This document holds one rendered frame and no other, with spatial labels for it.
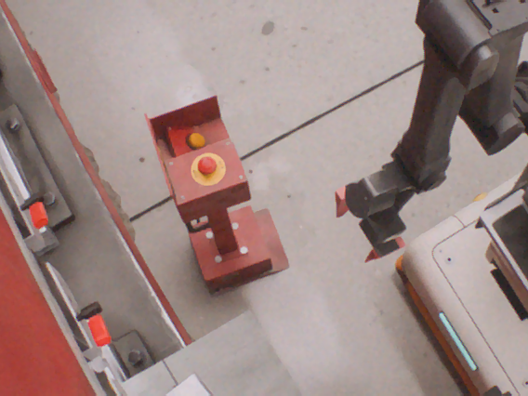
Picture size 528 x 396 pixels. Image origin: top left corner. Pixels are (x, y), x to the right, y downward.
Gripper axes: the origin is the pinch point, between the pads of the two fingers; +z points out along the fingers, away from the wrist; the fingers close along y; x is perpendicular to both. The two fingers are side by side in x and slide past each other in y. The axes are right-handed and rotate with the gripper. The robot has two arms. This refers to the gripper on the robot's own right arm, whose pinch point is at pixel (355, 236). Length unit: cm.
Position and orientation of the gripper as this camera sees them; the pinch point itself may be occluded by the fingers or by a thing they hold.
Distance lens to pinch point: 146.7
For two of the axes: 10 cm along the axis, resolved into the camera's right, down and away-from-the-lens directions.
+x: 8.0, -2.7, 5.3
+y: 4.9, 8.1, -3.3
